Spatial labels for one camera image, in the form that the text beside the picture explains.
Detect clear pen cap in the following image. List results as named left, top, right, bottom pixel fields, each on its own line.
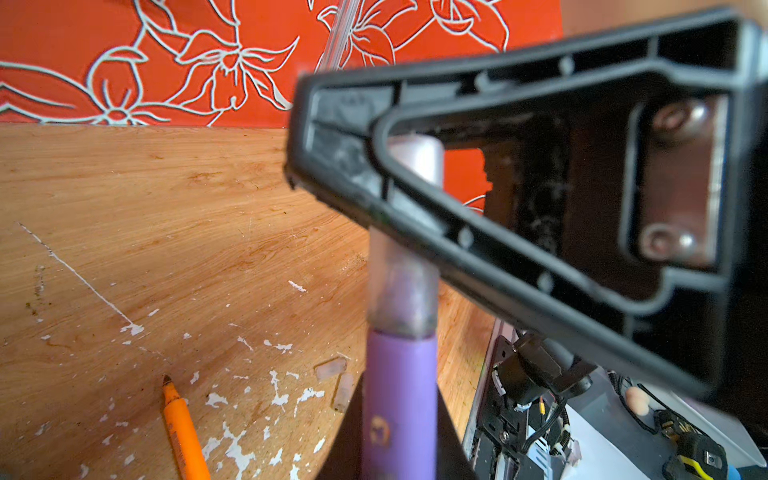
left=314, top=356, right=348, bottom=382
left=332, top=372, right=355, bottom=413
left=367, top=134, right=444, bottom=340

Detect aluminium frame rails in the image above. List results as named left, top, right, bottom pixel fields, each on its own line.
left=315, top=0, right=362, bottom=73

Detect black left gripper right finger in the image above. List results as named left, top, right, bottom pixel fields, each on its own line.
left=436, top=391, right=477, bottom=480

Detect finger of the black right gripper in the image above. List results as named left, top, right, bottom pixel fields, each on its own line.
left=285, top=9, right=767, bottom=414

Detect purple marker pen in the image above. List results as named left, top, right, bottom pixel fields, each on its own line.
left=360, top=330, right=438, bottom=479

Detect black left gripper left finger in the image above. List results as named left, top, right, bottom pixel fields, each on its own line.
left=316, top=375, right=364, bottom=480

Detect orange marker pen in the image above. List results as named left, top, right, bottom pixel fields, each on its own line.
left=162, top=375, right=211, bottom=480

